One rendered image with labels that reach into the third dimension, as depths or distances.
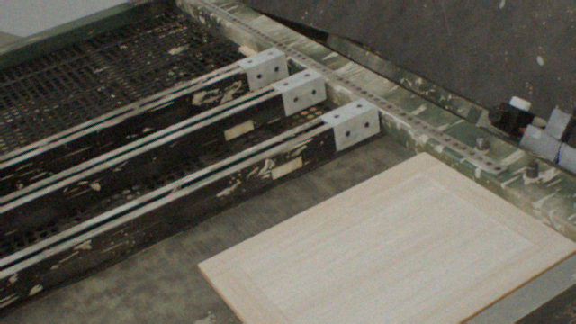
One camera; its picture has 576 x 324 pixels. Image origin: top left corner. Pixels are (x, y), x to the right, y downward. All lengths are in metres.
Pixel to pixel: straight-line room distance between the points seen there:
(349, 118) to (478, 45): 1.19
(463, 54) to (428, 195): 1.38
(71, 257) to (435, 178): 0.76
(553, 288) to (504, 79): 1.51
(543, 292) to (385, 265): 0.29
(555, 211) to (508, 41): 1.38
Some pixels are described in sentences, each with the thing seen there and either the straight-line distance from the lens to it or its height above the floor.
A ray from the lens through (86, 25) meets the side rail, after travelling 2.73.
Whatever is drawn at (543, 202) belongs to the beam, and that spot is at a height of 0.89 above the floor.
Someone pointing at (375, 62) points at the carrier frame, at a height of 0.18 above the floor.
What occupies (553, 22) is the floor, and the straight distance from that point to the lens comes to 2.72.
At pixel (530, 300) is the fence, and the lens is 1.34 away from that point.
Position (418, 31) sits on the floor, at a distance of 3.11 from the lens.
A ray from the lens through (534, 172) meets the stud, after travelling 1.57.
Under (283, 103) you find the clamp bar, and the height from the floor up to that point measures 1.01.
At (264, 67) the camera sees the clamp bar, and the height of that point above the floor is 0.97.
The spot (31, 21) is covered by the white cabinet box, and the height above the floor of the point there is 0.60.
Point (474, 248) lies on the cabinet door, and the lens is 1.47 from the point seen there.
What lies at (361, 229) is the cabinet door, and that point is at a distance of 1.53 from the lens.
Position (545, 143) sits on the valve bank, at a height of 0.74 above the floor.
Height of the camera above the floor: 2.16
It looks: 38 degrees down
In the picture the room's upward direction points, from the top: 80 degrees counter-clockwise
